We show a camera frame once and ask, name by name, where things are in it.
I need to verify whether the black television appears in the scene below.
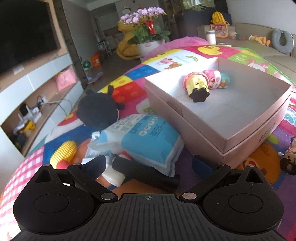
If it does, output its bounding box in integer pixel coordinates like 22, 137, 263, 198
1, 0, 60, 74

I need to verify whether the pink orchid flower pot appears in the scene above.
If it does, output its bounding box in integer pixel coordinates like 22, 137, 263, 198
118, 7, 171, 59

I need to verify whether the yellow backpack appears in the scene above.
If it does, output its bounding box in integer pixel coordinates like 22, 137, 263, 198
211, 11, 229, 25

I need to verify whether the pink gift bag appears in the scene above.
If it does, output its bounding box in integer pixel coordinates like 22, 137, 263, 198
55, 67, 77, 91

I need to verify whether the gold cup toy black lid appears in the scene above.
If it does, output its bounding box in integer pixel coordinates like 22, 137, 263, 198
183, 72, 210, 103

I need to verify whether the white red foam stick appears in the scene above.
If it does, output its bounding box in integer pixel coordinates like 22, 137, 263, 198
56, 160, 71, 169

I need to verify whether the teal small toy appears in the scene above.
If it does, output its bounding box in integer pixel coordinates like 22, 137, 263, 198
218, 72, 230, 88

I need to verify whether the red white robot toy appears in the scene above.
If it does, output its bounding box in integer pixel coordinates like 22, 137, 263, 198
278, 137, 296, 176

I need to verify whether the white battery charger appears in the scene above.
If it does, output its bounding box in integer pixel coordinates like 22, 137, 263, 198
102, 166, 126, 187

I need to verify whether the grey neck pillow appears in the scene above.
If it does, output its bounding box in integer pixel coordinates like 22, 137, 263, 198
271, 29, 295, 54

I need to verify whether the black remote control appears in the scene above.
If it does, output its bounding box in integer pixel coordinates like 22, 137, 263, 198
112, 156, 181, 193

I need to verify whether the colourful cartoon play mat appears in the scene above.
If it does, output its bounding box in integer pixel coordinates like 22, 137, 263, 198
1, 37, 295, 240

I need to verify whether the pink cardboard box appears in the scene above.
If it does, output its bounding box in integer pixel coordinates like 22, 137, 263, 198
145, 57, 292, 168

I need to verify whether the yellow duck chair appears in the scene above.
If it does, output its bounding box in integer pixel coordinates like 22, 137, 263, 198
116, 21, 140, 60

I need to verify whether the pink egg character toy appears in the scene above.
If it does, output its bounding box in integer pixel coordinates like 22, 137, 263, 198
203, 69, 221, 89

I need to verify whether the white tv cabinet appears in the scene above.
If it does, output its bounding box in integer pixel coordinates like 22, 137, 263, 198
0, 0, 84, 158

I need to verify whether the blue wet wipes pack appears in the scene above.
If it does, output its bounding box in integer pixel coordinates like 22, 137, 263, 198
88, 114, 185, 177

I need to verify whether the white cup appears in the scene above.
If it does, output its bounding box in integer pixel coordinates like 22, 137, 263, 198
206, 30, 216, 45

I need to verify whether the black plush toy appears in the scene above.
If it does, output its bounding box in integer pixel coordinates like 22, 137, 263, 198
76, 85, 125, 132

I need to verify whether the yellow corn toy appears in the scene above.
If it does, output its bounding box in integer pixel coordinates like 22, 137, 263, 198
50, 141, 77, 169

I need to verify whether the beige sofa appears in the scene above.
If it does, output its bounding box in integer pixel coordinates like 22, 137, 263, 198
197, 22, 296, 77

